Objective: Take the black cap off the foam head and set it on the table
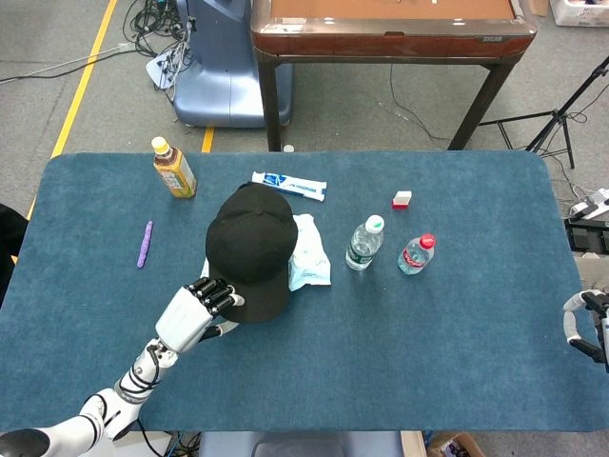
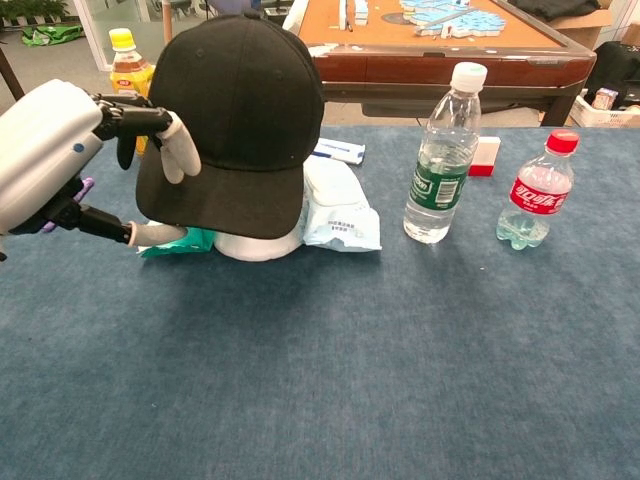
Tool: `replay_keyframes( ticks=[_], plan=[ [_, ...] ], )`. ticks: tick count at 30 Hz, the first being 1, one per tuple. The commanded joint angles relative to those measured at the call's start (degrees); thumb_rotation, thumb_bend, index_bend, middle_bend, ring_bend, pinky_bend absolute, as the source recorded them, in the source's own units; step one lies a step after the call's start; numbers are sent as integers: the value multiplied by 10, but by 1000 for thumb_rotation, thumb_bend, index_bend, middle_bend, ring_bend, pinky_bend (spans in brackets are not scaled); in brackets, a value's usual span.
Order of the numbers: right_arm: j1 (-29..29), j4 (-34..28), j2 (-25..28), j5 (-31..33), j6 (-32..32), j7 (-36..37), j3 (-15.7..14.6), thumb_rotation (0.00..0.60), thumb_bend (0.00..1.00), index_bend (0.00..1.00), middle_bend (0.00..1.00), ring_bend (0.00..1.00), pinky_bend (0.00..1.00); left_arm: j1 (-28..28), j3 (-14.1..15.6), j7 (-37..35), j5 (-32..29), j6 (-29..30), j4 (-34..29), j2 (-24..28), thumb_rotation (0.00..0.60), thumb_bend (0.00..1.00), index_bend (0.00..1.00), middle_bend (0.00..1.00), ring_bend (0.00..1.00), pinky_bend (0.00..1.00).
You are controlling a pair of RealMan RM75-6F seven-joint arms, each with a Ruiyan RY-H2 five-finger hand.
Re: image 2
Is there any black baseball cap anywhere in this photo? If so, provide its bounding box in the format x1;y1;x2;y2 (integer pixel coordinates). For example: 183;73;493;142
135;12;326;240

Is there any green wet wipes pack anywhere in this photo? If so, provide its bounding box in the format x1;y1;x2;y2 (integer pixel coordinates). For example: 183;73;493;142
137;225;217;259

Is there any white plastic crate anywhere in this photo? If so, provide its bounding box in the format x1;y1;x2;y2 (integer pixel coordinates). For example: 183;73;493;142
569;87;640;129

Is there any white foam mannequin head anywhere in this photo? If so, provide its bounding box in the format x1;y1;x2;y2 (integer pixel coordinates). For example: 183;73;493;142
213;227;305;262

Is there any green bag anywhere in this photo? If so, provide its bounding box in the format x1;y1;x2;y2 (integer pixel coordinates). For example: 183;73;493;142
20;23;85;48

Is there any red white small box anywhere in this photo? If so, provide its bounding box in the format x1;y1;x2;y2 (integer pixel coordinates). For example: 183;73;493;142
468;135;502;178

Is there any red label water bottle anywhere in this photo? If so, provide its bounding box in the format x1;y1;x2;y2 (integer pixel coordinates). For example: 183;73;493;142
495;129;581;252

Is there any blue table mat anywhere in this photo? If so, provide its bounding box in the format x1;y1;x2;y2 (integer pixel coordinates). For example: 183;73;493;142
0;124;640;480

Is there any purple stick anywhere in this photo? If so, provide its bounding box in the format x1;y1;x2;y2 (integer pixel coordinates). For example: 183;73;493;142
42;176;96;234

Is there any cardboard box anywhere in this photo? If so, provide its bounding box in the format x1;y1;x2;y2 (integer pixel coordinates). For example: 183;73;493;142
549;0;640;51

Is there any blue white wet wipes pack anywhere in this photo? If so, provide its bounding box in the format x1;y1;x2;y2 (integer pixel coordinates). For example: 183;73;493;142
299;154;383;252

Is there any brown mahjong table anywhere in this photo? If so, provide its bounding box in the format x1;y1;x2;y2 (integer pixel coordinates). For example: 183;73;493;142
294;0;599;127

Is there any yellow label tea bottle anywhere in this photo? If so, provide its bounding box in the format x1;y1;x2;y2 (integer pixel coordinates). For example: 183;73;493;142
108;28;156;157

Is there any green label water bottle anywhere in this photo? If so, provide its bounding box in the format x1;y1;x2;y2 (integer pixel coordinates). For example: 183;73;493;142
402;61;489;245

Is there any white blue toothpaste tube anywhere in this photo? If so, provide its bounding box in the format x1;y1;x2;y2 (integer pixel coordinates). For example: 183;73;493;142
312;138;366;166

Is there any black bag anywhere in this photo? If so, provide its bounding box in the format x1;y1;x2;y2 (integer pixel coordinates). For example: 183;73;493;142
582;40;640;109

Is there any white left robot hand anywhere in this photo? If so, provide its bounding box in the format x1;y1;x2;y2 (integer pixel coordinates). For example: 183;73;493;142
0;78;203;262

